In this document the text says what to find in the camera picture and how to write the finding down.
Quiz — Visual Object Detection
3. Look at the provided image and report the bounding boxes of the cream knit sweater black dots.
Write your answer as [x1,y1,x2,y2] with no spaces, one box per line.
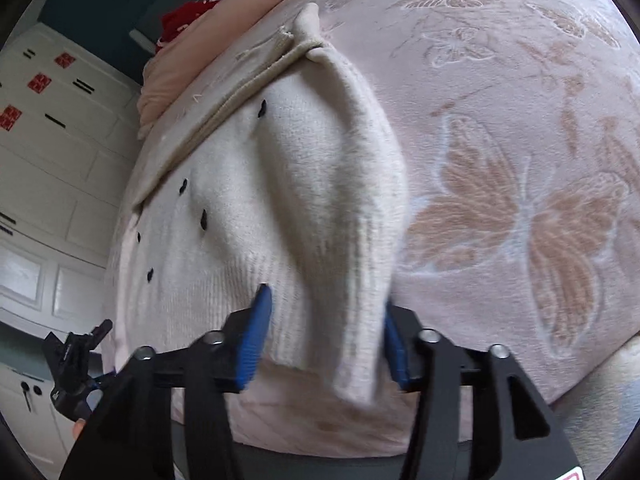
[112,2,412,407]

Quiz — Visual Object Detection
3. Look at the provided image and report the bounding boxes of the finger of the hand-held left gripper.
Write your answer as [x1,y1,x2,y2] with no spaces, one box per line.
[82,319,114,356]

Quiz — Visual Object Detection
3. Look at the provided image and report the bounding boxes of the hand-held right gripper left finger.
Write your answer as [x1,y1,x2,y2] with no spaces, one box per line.
[59,284,274,480]

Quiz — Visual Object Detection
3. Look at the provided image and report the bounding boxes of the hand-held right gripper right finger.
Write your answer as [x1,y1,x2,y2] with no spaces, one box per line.
[382,302,581,480]

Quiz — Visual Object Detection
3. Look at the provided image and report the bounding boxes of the white panelled wardrobe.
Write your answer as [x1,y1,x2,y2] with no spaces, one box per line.
[0,22,147,467]

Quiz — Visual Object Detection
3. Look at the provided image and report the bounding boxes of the pink butterfly blanket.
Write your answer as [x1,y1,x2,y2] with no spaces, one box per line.
[102,0,640,461]

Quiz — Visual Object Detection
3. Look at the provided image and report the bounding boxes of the red cloth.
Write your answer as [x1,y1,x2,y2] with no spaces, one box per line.
[154,0,222,55]

